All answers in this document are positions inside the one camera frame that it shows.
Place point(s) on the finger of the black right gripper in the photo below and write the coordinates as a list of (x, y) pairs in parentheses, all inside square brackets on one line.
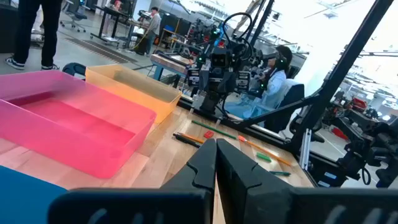
[(207, 102), (215, 102)]

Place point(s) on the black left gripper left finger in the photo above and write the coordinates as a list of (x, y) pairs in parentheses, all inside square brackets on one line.
[(174, 202)]

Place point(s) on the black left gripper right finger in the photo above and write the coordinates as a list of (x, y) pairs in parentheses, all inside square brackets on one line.
[(264, 202)]

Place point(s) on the green pencil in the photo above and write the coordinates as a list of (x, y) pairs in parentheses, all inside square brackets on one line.
[(214, 129)]

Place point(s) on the red-pink eraser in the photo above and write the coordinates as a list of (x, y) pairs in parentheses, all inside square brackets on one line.
[(208, 134)]

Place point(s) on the dark green crayon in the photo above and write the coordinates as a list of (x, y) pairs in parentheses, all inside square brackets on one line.
[(280, 173)]

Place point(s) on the plain orange pencil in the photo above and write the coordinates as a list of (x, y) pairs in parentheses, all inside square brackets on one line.
[(194, 138)]

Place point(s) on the plain black pen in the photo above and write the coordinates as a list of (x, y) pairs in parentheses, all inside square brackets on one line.
[(186, 140)]

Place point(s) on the green eraser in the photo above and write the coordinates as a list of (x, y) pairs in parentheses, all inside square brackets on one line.
[(263, 157)]

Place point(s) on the orange pencil with pink eraser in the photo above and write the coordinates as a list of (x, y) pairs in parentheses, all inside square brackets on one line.
[(264, 151)]

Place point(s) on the background black robot arm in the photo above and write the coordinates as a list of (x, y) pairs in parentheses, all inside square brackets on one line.
[(382, 146)]

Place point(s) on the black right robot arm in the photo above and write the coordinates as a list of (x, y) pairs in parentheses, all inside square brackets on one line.
[(241, 51)]

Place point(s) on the person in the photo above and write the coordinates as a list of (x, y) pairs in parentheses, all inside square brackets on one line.
[(154, 25), (28, 31), (275, 87)]

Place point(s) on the blue metal-framed table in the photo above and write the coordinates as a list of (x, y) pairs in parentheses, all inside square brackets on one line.
[(169, 62)]

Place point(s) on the black office chair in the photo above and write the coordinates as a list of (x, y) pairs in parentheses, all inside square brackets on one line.
[(74, 15), (292, 96)]

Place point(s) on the orange translucent plastic bin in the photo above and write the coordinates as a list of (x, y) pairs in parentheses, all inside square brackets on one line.
[(133, 87)]

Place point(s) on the pink translucent plastic bin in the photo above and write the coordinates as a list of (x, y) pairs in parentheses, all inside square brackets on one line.
[(77, 124)]

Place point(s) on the blue plastic bin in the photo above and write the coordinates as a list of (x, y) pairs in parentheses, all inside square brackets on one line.
[(25, 199)]

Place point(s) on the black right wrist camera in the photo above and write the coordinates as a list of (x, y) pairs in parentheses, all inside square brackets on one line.
[(220, 59)]

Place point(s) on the black aluminium table frame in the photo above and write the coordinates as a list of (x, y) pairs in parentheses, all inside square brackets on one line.
[(346, 62)]

